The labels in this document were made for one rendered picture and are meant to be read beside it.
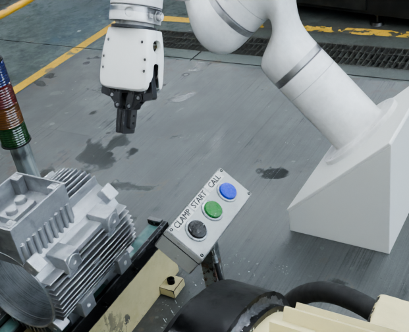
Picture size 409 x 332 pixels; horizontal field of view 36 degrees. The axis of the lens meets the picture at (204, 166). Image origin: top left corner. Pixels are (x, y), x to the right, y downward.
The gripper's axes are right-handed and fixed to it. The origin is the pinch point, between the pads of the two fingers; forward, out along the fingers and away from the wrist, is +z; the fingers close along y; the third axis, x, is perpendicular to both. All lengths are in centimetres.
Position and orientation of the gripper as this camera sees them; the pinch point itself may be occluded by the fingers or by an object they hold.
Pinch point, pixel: (126, 120)
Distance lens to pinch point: 106.4
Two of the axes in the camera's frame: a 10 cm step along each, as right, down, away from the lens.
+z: -1.0, 9.8, 1.4
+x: -5.1, 0.7, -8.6
